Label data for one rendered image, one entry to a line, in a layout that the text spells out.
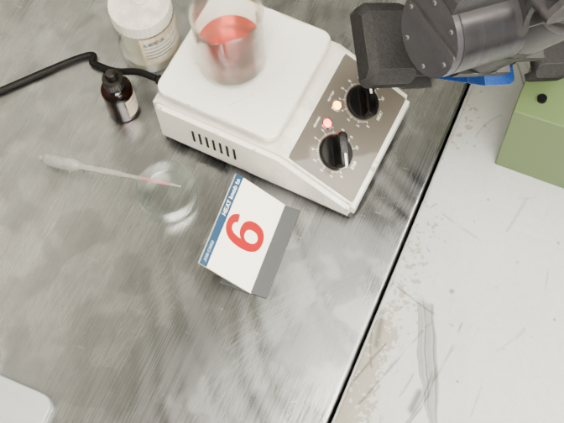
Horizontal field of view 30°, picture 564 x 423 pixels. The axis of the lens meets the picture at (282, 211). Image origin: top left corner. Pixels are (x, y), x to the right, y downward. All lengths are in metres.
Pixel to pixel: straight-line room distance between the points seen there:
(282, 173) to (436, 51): 0.28
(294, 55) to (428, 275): 0.23
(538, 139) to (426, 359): 0.21
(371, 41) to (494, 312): 0.29
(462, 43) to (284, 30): 0.31
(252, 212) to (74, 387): 0.22
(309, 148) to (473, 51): 0.28
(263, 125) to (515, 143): 0.22
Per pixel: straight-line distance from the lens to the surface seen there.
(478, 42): 0.69
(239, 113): 0.91
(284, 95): 0.92
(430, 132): 1.00
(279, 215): 0.96
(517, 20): 0.70
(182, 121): 0.94
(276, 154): 0.92
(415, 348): 0.93
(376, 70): 0.77
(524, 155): 0.97
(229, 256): 0.92
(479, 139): 1.01
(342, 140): 0.92
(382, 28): 0.78
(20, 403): 0.93
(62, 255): 0.98
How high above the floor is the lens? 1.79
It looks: 67 degrees down
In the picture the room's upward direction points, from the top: 5 degrees counter-clockwise
